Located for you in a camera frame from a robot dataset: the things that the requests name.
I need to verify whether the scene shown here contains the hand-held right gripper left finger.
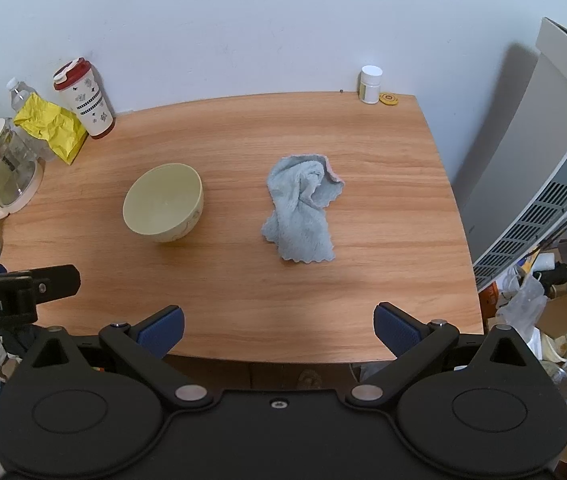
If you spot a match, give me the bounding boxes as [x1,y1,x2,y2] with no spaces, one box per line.
[22,304,214,413]

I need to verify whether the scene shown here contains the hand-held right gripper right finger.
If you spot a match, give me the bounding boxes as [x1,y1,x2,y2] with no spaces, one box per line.
[346,302,547,410]

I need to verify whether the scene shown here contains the pale green bowl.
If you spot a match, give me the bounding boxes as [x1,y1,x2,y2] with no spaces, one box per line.
[122,162,205,244]

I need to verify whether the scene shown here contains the grey fluffy cloth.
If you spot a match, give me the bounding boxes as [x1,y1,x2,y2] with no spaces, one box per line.
[261,152,345,263]

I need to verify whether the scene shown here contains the glass kettle with cream lid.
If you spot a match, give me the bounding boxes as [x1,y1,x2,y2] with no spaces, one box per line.
[0,117,45,222]

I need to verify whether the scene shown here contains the clear plastic bag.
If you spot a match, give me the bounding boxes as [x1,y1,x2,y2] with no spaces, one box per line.
[496,269,549,332]

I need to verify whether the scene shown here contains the crumpled yellow bag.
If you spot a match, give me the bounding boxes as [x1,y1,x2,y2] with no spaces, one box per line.
[13,94,89,166]

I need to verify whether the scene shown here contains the clear plastic water bottle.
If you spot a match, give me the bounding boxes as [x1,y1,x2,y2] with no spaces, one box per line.
[6,77,56,162]

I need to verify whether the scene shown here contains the white tumbler with red lid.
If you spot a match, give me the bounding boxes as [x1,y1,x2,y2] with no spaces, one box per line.
[53,58,115,138]

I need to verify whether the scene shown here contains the white floor-standing appliance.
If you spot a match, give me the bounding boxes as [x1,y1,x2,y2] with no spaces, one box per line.
[456,17,567,291]

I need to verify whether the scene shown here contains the white pill bottle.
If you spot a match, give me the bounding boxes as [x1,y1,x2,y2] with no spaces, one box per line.
[359,65,383,105]

